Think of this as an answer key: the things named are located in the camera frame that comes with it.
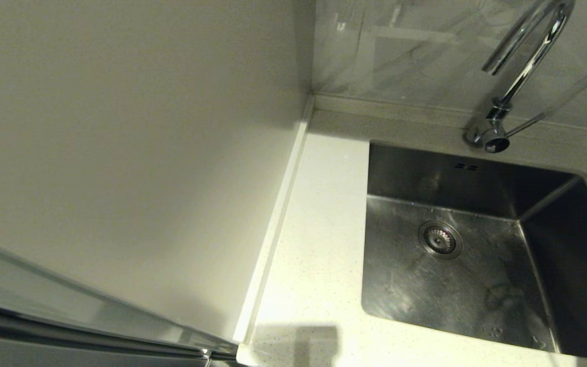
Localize stainless steel sink basin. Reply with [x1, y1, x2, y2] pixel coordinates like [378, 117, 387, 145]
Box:
[361, 142, 587, 362]

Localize white counter edge strip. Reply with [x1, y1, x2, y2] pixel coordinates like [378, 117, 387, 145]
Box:
[233, 96, 315, 343]

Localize round metal drain strainer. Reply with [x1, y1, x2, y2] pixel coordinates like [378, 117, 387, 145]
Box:
[418, 220, 463, 259]

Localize white cabinet side panel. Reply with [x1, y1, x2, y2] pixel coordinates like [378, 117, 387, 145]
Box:
[0, 0, 317, 342]

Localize chrome gooseneck faucet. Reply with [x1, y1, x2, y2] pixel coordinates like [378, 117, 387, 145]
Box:
[464, 0, 577, 153]

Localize chrome faucet lever handle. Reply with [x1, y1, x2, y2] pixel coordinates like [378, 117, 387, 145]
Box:
[505, 113, 547, 139]

